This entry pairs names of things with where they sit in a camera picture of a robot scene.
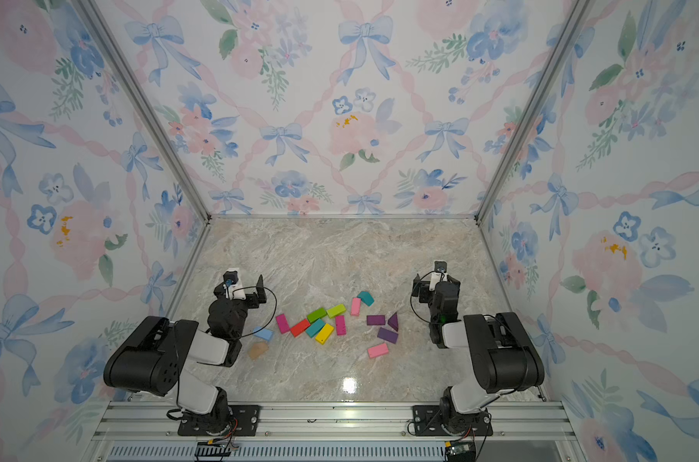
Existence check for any tan wooden block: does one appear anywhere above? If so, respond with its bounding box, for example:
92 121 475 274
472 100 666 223
248 342 270 361

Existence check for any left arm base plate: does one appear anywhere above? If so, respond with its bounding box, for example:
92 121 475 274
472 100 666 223
177 404 262 438

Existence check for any left frame post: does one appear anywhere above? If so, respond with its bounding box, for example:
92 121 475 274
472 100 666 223
71 1 212 223

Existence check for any yellow block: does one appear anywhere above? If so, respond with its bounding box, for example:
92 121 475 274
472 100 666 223
314 323 335 345

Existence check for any purple triangle block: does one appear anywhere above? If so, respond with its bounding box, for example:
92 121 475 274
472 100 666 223
388 313 399 331

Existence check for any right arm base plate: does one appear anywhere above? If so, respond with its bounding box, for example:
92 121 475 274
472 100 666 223
411 405 493 438

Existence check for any teal rectangular block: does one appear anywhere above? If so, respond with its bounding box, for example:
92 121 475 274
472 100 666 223
305 319 325 338

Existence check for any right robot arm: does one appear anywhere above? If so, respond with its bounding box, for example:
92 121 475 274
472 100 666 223
409 267 546 435

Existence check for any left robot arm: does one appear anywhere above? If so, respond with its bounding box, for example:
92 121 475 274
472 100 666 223
103 269 273 439

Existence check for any purple block lower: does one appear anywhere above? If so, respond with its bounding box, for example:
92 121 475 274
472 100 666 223
377 327 399 345

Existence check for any red block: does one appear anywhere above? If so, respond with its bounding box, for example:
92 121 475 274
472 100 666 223
290 319 311 338

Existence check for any purple block upper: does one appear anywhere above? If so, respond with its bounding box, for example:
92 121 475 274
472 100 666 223
366 315 386 326

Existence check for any lime green block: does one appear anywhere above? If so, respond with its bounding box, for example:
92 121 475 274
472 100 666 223
327 304 347 319

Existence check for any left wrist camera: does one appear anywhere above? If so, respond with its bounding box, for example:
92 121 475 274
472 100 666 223
222 268 246 300

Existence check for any light pink upright block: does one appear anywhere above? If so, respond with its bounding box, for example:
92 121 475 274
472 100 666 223
350 298 362 317

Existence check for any right frame post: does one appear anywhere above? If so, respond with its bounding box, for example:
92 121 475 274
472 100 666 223
476 0 591 226

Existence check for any magenta block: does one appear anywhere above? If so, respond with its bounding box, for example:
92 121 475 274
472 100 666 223
275 314 291 334
335 315 347 336

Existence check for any light blue block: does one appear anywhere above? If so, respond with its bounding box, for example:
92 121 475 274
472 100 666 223
253 327 273 343

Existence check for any frame post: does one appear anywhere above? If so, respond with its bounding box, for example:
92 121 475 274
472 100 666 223
476 0 591 226
71 1 212 223

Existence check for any green circuit board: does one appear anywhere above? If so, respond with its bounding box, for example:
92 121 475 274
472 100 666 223
445 442 478 462

